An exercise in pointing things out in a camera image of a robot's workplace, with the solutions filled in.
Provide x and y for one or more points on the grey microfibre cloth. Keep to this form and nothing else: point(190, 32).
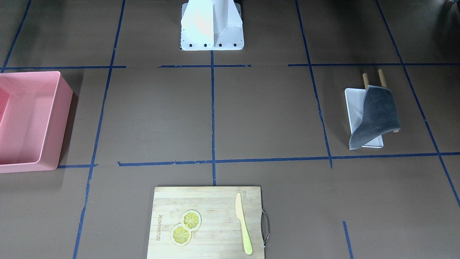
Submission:
point(379, 116)

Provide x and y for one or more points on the yellow plastic knife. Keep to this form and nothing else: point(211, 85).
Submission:
point(239, 213)

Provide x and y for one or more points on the upper lemon slice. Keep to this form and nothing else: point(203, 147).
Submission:
point(191, 220)

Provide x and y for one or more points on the lemon slice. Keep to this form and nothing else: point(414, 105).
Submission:
point(191, 220)
point(180, 236)

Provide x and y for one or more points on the bamboo cutting board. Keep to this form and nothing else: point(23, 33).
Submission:
point(219, 236)

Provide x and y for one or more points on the lower lemon slice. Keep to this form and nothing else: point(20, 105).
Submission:
point(180, 236)

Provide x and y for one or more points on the white towel rack tray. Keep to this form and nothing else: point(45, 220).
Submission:
point(354, 98)

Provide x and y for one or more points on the pink plastic bin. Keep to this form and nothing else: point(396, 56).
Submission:
point(34, 114)

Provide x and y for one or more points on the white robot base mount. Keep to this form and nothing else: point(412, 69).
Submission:
point(212, 25)

